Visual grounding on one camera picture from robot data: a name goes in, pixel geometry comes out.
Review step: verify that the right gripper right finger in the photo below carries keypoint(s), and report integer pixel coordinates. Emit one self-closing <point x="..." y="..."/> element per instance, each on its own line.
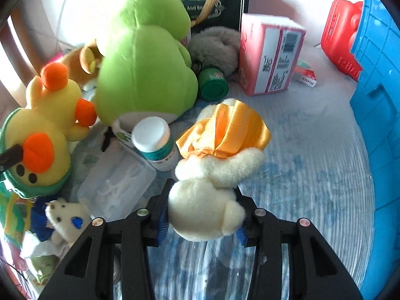
<point x="315" y="271"/>

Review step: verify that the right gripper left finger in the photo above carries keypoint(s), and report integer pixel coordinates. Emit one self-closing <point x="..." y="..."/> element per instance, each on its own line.
<point x="86" y="272"/>

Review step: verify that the small white bear plush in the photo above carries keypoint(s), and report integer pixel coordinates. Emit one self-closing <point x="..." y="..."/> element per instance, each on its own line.
<point x="68" y="221"/>

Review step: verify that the small white teal-label bottle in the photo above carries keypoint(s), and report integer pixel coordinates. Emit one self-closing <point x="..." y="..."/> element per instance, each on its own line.
<point x="152" y="138"/>

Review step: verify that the cream plush with orange bow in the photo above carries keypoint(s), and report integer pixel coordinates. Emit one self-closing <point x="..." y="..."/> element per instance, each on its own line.
<point x="225" y="146"/>

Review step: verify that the clear plastic floss box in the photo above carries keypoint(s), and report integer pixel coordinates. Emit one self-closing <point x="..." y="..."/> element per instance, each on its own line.
<point x="116" y="183"/>

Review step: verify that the yellow duck plush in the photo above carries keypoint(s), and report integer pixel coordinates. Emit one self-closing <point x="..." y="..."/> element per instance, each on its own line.
<point x="55" y="115"/>

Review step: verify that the brown bear plush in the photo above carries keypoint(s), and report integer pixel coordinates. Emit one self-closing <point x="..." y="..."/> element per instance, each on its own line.
<point x="83" y="63"/>

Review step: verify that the large green plush toy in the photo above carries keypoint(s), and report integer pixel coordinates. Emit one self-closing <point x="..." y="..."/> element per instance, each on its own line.
<point x="146" y="70"/>

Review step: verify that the green tin can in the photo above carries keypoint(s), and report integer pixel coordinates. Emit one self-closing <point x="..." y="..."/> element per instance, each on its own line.
<point x="212" y="84"/>

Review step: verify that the small red white box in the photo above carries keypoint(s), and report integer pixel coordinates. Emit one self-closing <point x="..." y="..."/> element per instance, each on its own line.
<point x="304" y="73"/>

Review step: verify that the blue plastic storage crate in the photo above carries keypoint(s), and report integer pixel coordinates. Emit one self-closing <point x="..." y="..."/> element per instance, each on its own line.
<point x="375" y="104"/>

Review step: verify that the pink tissue pack box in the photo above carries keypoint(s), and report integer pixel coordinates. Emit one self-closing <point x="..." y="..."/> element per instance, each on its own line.
<point x="269" y="49"/>

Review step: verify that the grey fluffy plush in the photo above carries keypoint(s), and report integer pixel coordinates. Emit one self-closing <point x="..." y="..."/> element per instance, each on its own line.
<point x="216" y="47"/>

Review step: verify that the red plastic case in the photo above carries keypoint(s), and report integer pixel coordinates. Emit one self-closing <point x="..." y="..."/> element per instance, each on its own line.
<point x="339" y="35"/>

